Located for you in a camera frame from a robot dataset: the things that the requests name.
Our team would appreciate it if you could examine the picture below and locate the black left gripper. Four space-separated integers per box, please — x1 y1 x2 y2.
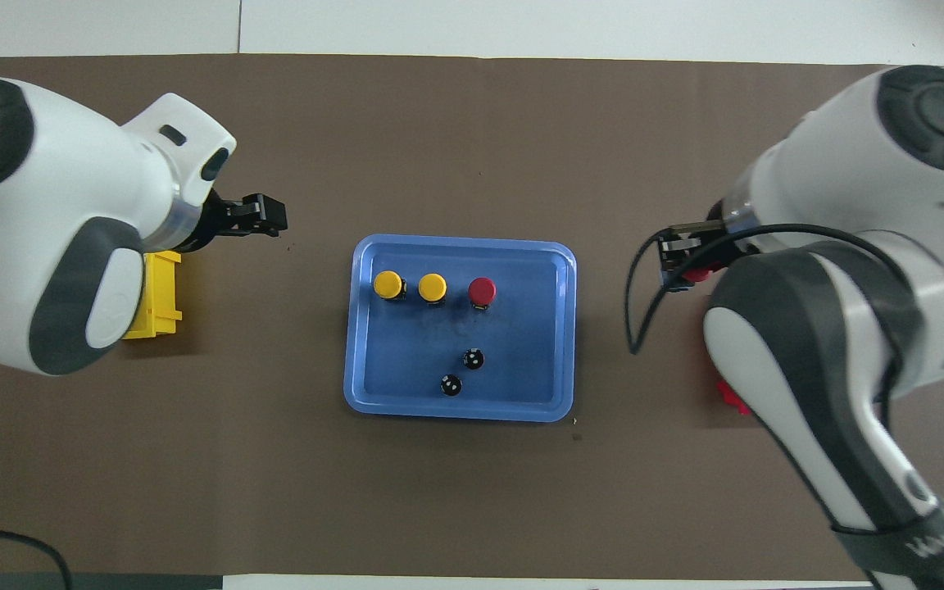
180 188 289 253

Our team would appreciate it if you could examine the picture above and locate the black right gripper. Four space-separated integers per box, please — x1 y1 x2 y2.
658 219 748 284

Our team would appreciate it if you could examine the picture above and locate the red push button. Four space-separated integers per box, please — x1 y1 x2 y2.
681 261 731 289
467 276 498 312

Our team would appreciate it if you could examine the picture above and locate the yellow plastic bin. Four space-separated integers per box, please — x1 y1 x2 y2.
122 252 184 341

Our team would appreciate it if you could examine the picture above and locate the red plastic bin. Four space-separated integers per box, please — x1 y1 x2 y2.
714 373 756 417

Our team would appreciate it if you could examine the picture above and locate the blue plastic tray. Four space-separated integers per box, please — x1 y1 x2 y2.
343 234 579 424

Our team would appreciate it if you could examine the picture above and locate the brown paper table mat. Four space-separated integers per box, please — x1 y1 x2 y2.
0 53 944 584

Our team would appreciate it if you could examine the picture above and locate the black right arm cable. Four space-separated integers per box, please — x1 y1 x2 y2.
624 223 899 357

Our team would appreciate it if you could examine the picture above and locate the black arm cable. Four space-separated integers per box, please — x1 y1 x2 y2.
624 223 899 357
0 524 73 590

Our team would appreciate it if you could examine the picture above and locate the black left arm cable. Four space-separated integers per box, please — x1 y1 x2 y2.
0 524 73 590

